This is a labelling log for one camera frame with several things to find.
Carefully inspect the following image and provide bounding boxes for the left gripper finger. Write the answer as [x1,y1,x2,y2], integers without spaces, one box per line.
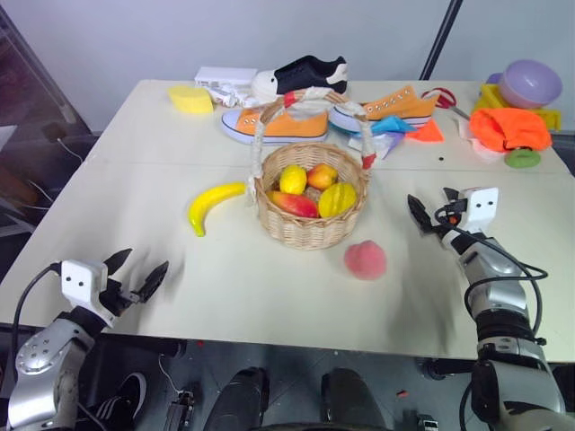
[103,248,135,277]
[136,259,171,304]

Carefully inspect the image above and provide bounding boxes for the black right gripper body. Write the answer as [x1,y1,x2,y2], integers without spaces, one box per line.
[423,203,464,240]

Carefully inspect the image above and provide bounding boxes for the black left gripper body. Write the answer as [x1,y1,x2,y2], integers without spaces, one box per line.
[99,272,140,317]

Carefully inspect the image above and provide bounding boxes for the white tissue paper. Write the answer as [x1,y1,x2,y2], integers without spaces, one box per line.
[452,117,500,164]

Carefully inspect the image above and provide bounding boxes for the orange paper triangle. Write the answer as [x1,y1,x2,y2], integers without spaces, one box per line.
[405,118,447,145]

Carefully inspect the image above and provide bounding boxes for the pink peach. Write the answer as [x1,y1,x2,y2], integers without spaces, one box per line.
[343,241,388,282]

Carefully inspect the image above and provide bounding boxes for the clear plastic bag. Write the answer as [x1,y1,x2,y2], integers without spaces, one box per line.
[347,131,406,162]

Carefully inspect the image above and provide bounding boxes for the yellow starfruit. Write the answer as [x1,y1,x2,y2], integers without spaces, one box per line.
[317,181,358,220]

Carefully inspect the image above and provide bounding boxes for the orange cloth bag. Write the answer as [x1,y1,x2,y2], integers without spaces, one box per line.
[468,107,553,154]

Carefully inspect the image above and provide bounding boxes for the blue paper sheet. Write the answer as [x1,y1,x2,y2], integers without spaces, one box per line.
[369,114,418,135]

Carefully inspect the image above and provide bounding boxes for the yellow banana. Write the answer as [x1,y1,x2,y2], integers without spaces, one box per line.
[187,180,249,239]

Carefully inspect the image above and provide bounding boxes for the orange sneaker with white sole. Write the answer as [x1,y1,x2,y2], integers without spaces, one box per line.
[327,85,439,134]
[220,104,332,146]

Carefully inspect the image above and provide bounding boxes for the yellow plastic toy block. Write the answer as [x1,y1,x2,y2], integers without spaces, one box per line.
[471,82,563,132]

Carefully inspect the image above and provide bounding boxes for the red yellow apple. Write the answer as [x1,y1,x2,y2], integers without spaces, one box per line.
[305,163,340,191]

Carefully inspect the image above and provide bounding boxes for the black shoe with white stripes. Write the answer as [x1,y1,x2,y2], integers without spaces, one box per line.
[84,372,148,431]

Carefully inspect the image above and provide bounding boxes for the red yellow mango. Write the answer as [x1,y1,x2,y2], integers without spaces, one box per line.
[265,189,321,220]

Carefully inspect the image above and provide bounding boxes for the yellow lemon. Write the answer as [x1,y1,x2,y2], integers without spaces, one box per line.
[279,164,309,196]

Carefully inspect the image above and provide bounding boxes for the purple plastic bowl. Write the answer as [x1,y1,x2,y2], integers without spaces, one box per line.
[498,58,564,110]

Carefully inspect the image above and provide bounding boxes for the dark rounded shape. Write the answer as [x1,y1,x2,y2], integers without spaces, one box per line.
[320,367,393,431]
[207,366,271,431]

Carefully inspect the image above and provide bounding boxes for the black tripod pole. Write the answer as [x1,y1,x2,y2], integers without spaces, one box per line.
[419,0,464,82]

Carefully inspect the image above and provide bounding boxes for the yellow sponge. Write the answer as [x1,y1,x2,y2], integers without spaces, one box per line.
[166,84,216,115]

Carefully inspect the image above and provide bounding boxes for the black and white sneaker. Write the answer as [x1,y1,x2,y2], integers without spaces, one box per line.
[250,55,351,99]

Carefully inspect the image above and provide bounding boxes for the white flat box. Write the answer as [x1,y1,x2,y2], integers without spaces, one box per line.
[193,66,259,90]

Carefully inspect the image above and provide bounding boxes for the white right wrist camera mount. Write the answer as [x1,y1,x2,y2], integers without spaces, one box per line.
[457,187,500,235]

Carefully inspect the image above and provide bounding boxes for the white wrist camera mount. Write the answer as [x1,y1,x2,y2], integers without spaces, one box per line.
[59,259,116,328]
[457,187,500,235]

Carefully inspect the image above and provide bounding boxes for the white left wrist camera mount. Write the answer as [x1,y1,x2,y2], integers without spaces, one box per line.
[59,259,116,328]

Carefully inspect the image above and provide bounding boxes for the green ring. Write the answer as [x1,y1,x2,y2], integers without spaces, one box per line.
[503,148,543,171]

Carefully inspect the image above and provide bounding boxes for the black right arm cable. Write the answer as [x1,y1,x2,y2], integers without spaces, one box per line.
[438,204,550,347]

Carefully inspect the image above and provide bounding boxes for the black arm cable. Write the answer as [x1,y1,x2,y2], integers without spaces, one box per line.
[438,204,550,347]
[10,264,63,356]

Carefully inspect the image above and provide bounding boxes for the thin white cable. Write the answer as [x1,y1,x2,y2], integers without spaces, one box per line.
[157,353,181,392]

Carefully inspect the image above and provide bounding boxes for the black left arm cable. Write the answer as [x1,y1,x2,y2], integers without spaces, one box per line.
[10,264,63,356]

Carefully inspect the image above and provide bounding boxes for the red handled scissors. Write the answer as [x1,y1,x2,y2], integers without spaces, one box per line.
[420,87,472,121]

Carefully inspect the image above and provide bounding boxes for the wicker basket with handle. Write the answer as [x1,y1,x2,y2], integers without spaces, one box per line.
[243,87,376,252]

